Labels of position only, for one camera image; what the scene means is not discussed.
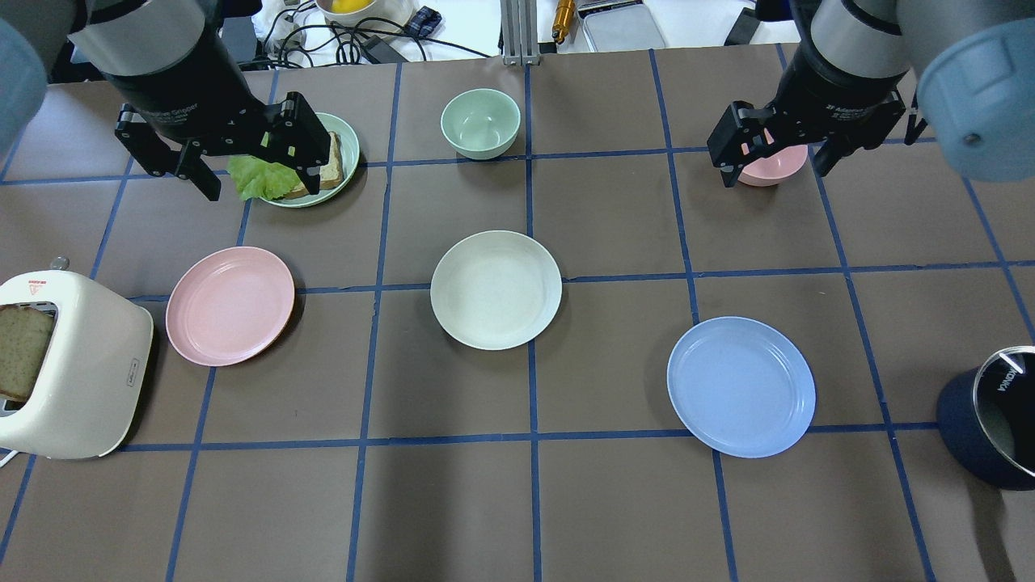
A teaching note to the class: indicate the bread slice on plate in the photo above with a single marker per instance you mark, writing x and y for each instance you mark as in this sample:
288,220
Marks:
331,174

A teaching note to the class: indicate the white toaster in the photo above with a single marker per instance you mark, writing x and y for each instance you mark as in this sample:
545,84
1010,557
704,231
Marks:
91,378

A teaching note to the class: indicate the aluminium frame post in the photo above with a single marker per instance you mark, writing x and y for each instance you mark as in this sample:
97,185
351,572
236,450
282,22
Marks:
520,33

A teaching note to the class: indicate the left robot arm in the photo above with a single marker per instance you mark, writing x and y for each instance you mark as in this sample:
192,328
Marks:
119,37

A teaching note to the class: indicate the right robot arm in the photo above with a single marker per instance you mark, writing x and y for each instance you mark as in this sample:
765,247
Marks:
973,63

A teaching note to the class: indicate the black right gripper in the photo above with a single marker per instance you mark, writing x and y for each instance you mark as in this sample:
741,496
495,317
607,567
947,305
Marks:
833,90

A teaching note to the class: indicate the green plate with sandwich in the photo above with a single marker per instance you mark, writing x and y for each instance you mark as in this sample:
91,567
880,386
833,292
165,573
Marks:
350,153

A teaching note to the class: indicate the bread slice in toaster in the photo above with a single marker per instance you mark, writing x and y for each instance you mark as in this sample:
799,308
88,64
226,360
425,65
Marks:
25,334

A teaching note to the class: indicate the blue plate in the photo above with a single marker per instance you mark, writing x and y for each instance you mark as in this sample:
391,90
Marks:
741,387

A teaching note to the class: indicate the green bowl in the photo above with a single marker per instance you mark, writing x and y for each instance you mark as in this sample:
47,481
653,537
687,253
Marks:
481,124

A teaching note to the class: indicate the cream white plate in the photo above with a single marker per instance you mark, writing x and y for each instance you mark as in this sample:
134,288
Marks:
496,290

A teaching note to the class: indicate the green lettuce leaf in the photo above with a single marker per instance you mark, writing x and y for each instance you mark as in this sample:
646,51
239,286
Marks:
257,179

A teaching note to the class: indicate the white bowl with fruit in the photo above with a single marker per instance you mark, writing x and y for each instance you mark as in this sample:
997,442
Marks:
373,15

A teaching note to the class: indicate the dark blue saucepan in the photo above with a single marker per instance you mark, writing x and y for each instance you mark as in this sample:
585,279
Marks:
985,417

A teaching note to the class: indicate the pink plate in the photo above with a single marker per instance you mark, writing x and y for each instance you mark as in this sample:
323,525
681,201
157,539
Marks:
230,306

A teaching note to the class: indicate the pink bowl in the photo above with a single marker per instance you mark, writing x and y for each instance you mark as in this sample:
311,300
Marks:
780,167

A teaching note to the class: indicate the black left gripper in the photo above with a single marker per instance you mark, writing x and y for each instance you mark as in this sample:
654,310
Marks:
187,99

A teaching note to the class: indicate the metal tray scale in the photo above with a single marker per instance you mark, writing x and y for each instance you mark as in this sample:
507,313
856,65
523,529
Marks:
619,26

